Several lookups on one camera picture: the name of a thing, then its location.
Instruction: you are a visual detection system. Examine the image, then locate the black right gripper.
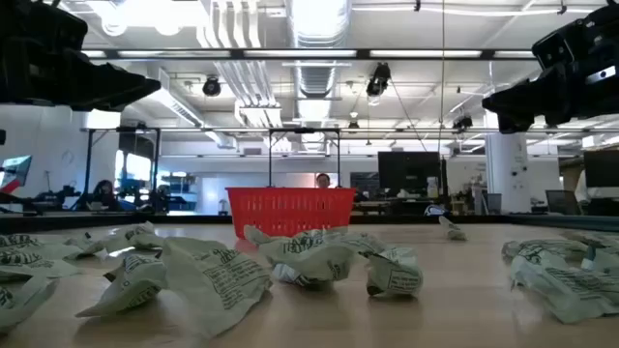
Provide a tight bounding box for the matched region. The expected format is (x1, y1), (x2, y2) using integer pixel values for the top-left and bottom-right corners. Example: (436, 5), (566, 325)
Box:
(482, 60), (619, 134)

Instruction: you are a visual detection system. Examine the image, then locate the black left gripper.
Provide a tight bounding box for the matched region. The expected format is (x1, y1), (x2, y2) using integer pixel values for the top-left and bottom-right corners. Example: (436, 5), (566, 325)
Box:
(0, 47), (162, 111)

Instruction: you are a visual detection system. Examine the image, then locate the stevia sweetener packet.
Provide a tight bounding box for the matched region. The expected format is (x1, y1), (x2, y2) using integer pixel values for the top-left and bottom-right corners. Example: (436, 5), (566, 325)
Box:
(74, 253), (169, 319)
(103, 220), (166, 252)
(64, 230), (125, 261)
(579, 244), (619, 276)
(0, 248), (83, 280)
(510, 253), (619, 325)
(501, 238), (589, 265)
(161, 235), (273, 339)
(438, 215), (468, 243)
(0, 233), (86, 261)
(560, 229), (619, 248)
(243, 223), (280, 247)
(0, 275), (59, 334)
(366, 246), (425, 298)
(333, 230), (420, 260)
(270, 263), (335, 292)
(258, 230), (357, 282)

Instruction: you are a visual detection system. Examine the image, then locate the grey waste bin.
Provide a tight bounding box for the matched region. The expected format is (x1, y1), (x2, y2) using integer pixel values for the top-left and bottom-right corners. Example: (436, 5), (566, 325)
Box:
(486, 192), (504, 216)

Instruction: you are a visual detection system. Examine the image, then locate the white round column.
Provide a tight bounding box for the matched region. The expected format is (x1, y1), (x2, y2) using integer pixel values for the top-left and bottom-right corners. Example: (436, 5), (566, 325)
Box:
(485, 110), (531, 214)

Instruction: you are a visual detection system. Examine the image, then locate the tilted colourful screen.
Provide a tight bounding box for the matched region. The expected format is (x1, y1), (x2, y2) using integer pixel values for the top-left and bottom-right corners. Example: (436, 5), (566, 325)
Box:
(0, 154), (34, 194)

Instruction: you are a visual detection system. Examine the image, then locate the large black monitor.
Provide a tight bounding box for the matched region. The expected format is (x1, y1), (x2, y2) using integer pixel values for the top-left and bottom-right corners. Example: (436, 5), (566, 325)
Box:
(377, 151), (449, 197)

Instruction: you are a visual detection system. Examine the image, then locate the long ceiling light bar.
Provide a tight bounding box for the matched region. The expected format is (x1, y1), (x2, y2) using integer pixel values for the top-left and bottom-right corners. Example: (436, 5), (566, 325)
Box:
(79, 46), (541, 62)

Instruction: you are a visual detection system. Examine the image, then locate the red plastic slotted basket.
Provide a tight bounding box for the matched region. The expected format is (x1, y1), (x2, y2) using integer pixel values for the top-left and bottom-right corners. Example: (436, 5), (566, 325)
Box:
(225, 187), (358, 241)

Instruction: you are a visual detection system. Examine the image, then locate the black metal station frame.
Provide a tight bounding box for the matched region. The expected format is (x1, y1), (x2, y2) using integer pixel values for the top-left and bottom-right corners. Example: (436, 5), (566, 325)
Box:
(267, 127), (342, 189)
(81, 126), (163, 212)

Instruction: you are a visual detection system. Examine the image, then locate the black metal table frame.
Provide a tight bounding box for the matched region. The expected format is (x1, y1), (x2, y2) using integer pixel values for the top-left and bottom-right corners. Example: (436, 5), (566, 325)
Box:
(0, 211), (619, 235)

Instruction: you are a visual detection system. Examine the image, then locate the silver ventilation duct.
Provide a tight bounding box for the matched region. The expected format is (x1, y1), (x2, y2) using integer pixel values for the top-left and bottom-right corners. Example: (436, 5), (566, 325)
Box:
(287, 0), (352, 151)

